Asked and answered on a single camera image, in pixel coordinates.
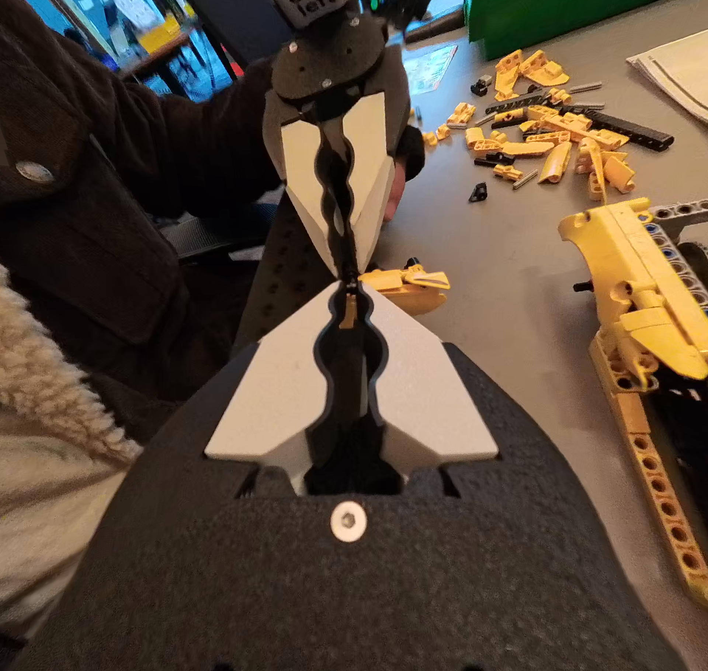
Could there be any open instruction booklet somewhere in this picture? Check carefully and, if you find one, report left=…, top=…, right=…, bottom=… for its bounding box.
left=625, top=30, right=708, bottom=124

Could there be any black brick beam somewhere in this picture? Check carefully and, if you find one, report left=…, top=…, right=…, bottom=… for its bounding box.
left=576, top=107, right=676, bottom=152

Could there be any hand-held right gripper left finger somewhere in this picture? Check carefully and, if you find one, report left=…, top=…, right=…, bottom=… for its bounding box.
left=205, top=284, right=341, bottom=484

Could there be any person's left hand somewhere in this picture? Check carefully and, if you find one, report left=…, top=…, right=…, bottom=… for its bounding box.
left=382, top=157, right=408, bottom=224

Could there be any person's left forearm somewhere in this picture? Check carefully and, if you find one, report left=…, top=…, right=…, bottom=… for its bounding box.
left=111, top=57, right=427, bottom=224

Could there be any pale paper sheet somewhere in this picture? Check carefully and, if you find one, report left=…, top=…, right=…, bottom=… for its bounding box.
left=401, top=43, right=458, bottom=96

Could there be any yellow brick car model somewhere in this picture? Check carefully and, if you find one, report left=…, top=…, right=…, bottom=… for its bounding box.
left=559, top=196, right=708, bottom=611

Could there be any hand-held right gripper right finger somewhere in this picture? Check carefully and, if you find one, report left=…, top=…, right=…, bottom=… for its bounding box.
left=360, top=287, right=501, bottom=484

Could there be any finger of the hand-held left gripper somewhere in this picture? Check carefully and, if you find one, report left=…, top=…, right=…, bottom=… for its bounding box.
left=332, top=90, right=390, bottom=277
left=280, top=118, right=354, bottom=280

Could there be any white shirt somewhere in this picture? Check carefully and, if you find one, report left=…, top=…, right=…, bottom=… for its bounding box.
left=0, top=406, right=145, bottom=639

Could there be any green plastic bin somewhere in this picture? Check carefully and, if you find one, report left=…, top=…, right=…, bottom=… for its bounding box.
left=463, top=0, right=708, bottom=61

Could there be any pile of yellow brick pieces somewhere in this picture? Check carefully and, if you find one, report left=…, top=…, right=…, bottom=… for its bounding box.
left=424, top=49, right=637, bottom=204

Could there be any yellow brick panel piece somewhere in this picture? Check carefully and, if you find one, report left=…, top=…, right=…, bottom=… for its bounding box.
left=360, top=260, right=452, bottom=318

